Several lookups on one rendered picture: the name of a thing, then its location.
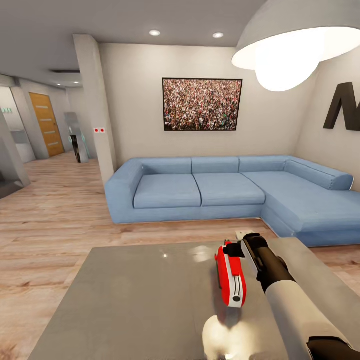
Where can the radio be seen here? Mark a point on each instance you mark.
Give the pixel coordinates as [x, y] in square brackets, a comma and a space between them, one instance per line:
[231, 279]

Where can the room light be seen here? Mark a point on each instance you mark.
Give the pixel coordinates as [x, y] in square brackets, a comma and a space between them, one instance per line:
[339, 21]

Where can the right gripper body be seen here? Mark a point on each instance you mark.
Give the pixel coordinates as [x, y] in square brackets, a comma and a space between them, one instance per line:
[234, 251]

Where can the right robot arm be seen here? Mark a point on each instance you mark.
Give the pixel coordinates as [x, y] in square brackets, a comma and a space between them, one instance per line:
[305, 330]

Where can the stairs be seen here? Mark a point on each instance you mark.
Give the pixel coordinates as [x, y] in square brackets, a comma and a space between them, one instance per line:
[8, 187]

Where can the picture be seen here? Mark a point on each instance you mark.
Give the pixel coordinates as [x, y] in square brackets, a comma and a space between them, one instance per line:
[201, 104]

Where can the sofa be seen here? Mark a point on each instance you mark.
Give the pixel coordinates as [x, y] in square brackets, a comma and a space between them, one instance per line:
[294, 197]

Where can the coffee table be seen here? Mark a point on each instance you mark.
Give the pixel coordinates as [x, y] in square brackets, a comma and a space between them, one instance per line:
[163, 302]

